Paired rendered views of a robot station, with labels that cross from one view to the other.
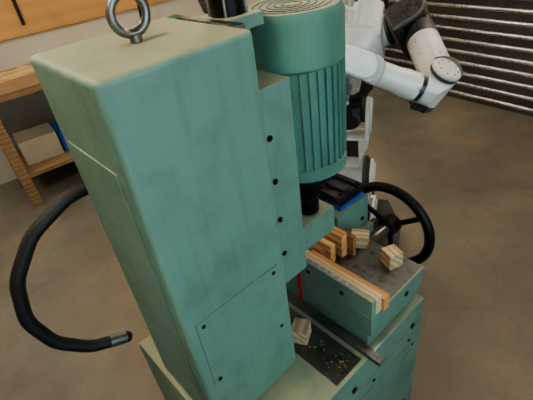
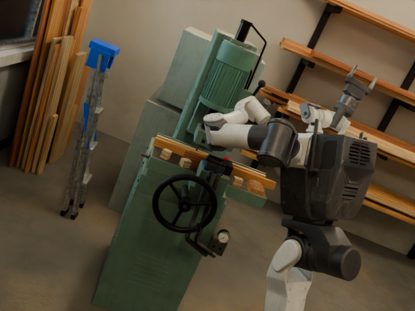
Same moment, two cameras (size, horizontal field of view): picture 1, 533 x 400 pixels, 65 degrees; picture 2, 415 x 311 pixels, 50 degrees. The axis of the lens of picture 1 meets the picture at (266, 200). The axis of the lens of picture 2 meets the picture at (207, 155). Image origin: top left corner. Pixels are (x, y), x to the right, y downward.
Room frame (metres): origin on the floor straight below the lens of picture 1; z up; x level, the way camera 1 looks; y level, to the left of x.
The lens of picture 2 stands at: (1.85, -1.94, 1.65)
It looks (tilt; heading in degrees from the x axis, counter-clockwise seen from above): 18 degrees down; 119
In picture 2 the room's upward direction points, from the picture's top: 24 degrees clockwise
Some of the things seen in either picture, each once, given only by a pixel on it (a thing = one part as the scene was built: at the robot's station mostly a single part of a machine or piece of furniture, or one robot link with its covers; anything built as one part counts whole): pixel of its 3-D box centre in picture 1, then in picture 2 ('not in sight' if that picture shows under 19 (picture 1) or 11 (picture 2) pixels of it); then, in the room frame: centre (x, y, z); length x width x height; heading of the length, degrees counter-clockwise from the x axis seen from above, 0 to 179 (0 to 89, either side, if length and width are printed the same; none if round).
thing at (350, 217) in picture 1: (333, 209); (211, 178); (0.95, -0.19, 0.91); 0.15 x 0.14 x 0.09; 38
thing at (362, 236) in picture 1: (359, 238); (185, 162); (0.81, -0.22, 0.92); 0.04 x 0.03 x 0.04; 69
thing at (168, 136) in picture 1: (196, 248); (209, 99); (0.58, 0.14, 1.16); 0.22 x 0.22 x 0.72; 38
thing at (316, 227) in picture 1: (302, 228); (202, 136); (0.75, -0.07, 1.03); 0.14 x 0.07 x 0.09; 128
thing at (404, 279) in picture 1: (314, 236); (207, 178); (0.90, -0.12, 0.87); 0.61 x 0.30 x 0.06; 38
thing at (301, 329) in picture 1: (301, 331); not in sight; (0.63, -0.04, 0.82); 0.04 x 0.04 x 0.04; 66
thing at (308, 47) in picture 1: (298, 91); (227, 77); (0.76, -0.09, 1.35); 0.18 x 0.18 x 0.31
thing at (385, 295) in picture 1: (278, 238); (215, 163); (0.86, -0.02, 0.92); 0.67 x 0.02 x 0.04; 38
